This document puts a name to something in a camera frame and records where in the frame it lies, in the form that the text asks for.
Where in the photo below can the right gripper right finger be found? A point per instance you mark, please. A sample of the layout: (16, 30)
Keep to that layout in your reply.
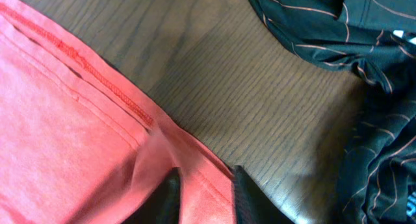
(252, 206)

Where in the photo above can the black patterned jersey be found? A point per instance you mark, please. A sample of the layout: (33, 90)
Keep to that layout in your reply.
(375, 40)

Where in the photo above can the red soccer t-shirt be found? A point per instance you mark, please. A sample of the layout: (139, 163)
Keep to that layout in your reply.
(81, 144)

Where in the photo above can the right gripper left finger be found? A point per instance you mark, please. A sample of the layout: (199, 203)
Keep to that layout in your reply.
(163, 205)

